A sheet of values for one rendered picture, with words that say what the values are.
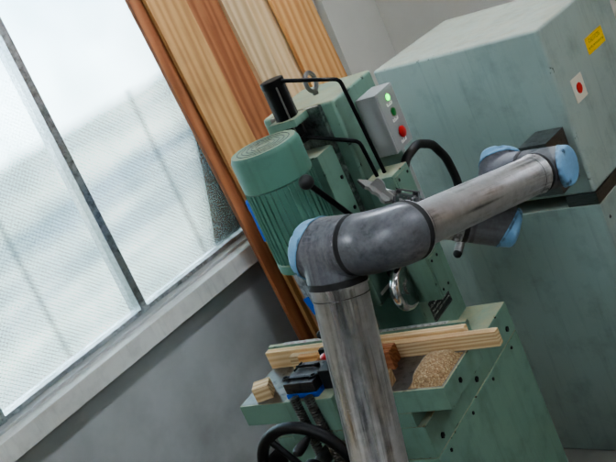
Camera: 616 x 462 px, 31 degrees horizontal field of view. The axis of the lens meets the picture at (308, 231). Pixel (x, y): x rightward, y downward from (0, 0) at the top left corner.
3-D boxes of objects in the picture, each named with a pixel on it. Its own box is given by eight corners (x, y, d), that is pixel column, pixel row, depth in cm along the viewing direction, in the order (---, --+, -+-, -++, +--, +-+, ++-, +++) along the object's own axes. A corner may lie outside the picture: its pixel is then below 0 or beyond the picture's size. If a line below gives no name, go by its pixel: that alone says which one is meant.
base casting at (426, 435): (289, 466, 281) (274, 437, 278) (379, 346, 325) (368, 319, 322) (440, 458, 255) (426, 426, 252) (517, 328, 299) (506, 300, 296)
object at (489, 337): (294, 369, 286) (288, 357, 285) (298, 366, 288) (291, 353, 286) (500, 346, 251) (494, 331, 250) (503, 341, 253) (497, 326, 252)
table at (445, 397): (228, 448, 274) (218, 429, 272) (286, 380, 297) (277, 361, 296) (438, 434, 239) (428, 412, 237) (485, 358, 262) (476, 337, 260)
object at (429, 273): (412, 303, 278) (394, 263, 275) (422, 290, 284) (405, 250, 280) (444, 299, 273) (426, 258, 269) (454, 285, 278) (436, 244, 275)
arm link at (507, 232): (516, 211, 249) (512, 253, 247) (462, 203, 249) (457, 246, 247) (525, 201, 240) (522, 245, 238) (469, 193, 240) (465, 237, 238)
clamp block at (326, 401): (296, 434, 260) (280, 402, 257) (322, 401, 270) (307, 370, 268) (347, 430, 251) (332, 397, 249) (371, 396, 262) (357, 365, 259)
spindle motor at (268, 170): (269, 281, 265) (214, 168, 256) (302, 247, 278) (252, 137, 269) (327, 271, 255) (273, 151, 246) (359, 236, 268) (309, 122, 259)
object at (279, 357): (272, 368, 293) (264, 353, 291) (275, 365, 294) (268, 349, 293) (470, 345, 258) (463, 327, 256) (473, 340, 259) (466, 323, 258)
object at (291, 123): (279, 152, 269) (250, 89, 264) (294, 139, 275) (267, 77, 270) (304, 145, 264) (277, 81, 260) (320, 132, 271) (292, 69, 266)
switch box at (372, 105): (378, 159, 277) (354, 101, 273) (393, 143, 285) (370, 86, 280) (399, 153, 274) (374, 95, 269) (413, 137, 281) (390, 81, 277)
